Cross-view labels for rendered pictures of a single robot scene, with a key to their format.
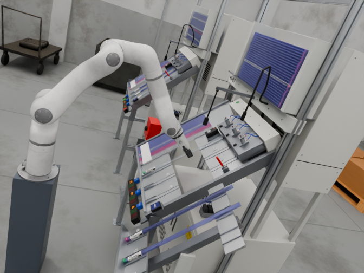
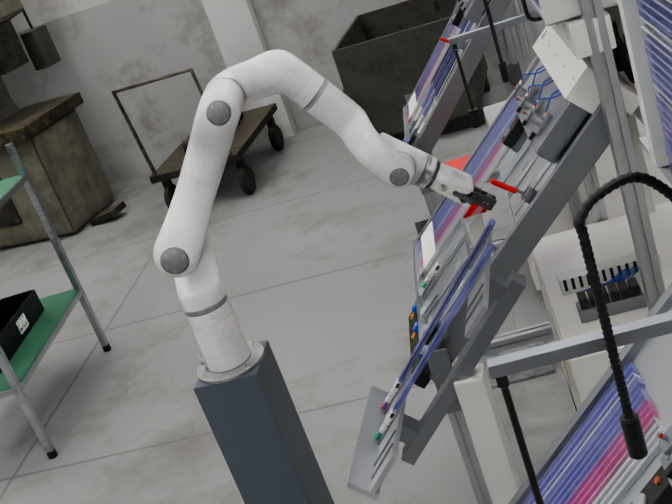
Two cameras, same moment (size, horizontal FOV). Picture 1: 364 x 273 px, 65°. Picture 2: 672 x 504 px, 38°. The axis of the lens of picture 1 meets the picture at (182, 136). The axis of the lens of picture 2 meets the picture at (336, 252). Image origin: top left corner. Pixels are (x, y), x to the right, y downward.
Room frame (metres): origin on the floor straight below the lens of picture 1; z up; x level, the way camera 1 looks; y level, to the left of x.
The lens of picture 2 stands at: (-0.67, -0.88, 1.86)
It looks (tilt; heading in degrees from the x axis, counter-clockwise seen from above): 22 degrees down; 30
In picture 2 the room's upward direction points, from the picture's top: 20 degrees counter-clockwise
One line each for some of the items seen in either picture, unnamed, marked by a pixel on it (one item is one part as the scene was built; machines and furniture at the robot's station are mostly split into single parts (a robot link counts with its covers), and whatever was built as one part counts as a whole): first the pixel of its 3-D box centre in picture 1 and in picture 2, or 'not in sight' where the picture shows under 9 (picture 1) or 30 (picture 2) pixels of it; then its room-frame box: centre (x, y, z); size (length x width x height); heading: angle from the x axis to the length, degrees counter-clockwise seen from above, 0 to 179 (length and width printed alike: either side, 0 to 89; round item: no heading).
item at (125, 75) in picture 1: (119, 66); (417, 68); (5.16, 1.50, 0.35); 1.00 x 0.82 x 0.71; 15
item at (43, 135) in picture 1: (46, 115); (190, 259); (1.23, 0.65, 1.00); 0.19 x 0.12 x 0.24; 24
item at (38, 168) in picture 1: (40, 155); (218, 334); (1.20, 0.64, 0.79); 0.19 x 0.19 x 0.18
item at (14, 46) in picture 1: (34, 38); (206, 119); (4.66, 2.84, 0.45); 1.15 x 0.67 x 0.91; 15
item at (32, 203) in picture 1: (31, 222); (275, 466); (1.20, 0.64, 0.35); 0.18 x 0.18 x 0.70; 17
